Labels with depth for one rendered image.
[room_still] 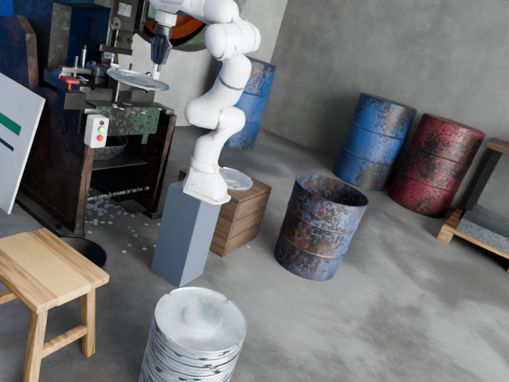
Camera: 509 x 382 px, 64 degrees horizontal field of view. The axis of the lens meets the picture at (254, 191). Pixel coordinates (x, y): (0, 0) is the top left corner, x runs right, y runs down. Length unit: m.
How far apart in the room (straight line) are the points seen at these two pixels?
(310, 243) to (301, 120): 3.21
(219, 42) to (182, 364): 1.04
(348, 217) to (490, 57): 2.92
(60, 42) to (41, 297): 1.40
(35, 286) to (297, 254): 1.36
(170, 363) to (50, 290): 0.40
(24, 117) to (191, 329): 1.42
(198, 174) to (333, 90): 3.52
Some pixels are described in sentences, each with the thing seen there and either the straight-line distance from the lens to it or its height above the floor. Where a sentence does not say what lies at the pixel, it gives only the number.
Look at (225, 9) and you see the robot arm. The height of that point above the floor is 1.18.
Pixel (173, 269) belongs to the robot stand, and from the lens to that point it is 1.90.
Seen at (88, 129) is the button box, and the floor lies 0.57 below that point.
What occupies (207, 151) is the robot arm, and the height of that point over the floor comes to 0.64.
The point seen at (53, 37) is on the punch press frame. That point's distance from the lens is 2.30.
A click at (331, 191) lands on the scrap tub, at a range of 2.49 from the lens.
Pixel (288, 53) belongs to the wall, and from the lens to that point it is 5.38.
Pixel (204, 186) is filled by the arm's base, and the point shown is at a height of 0.50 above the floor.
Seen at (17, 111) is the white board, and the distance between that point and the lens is 2.35.
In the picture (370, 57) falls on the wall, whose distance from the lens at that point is 4.93.
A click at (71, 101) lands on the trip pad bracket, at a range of 1.89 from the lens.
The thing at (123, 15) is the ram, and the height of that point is 1.04.
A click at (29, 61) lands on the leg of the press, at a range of 2.32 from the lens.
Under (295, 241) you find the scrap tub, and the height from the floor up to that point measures 0.18.
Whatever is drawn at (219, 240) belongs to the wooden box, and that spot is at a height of 0.09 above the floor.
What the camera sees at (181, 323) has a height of 0.30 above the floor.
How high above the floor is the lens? 1.14
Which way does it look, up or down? 21 degrees down
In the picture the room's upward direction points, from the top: 17 degrees clockwise
